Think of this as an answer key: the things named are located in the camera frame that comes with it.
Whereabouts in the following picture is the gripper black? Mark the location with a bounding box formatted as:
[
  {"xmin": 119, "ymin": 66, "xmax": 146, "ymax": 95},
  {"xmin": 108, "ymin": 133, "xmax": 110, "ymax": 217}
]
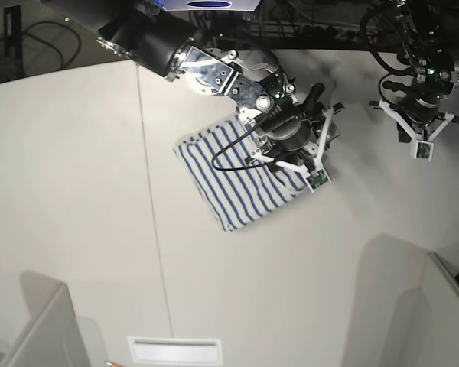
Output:
[
  {"xmin": 378, "ymin": 76, "xmax": 456, "ymax": 122},
  {"xmin": 248, "ymin": 83, "xmax": 339, "ymax": 168}
]

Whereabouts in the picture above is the blue white striped T-shirt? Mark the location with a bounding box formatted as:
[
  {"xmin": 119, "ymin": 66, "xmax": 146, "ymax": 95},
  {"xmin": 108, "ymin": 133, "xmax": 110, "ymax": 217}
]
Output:
[{"xmin": 174, "ymin": 116, "xmax": 307, "ymax": 232}]

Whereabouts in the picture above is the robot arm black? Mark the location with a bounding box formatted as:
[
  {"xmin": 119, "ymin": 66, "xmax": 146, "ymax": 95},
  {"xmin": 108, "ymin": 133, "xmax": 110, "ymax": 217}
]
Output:
[
  {"xmin": 97, "ymin": 1, "xmax": 343, "ymax": 174},
  {"xmin": 360, "ymin": 1, "xmax": 459, "ymax": 143}
]

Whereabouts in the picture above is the white power strip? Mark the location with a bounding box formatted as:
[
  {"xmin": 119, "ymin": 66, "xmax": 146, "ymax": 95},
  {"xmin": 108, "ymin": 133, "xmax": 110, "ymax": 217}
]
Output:
[{"xmin": 248, "ymin": 21, "xmax": 360, "ymax": 41}]

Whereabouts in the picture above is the blue box at top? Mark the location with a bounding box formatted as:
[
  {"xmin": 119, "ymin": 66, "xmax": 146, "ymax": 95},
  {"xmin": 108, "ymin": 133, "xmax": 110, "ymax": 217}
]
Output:
[{"xmin": 155, "ymin": 0, "xmax": 261, "ymax": 11}]

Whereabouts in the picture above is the grey divider panel right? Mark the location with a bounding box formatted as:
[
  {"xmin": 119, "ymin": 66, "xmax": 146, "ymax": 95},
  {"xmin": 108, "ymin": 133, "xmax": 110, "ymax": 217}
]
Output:
[{"xmin": 382, "ymin": 253, "xmax": 459, "ymax": 366}]

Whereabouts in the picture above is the grey divider panel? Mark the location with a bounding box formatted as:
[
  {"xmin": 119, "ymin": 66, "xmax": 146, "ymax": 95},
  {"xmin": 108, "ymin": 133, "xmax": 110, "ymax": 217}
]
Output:
[
  {"xmin": 0, "ymin": 283, "xmax": 92, "ymax": 366},
  {"xmin": 382, "ymin": 253, "xmax": 459, "ymax": 366}
]

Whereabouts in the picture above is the white label plate on table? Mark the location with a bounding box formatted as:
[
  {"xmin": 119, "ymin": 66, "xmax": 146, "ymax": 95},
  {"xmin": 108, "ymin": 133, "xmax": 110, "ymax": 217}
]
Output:
[{"xmin": 127, "ymin": 336, "xmax": 223, "ymax": 366}]

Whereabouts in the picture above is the grey divider panel left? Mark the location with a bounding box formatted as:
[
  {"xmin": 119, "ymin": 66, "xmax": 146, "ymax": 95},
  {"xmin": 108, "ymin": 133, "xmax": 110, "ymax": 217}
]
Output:
[{"xmin": 0, "ymin": 283, "xmax": 92, "ymax": 366}]

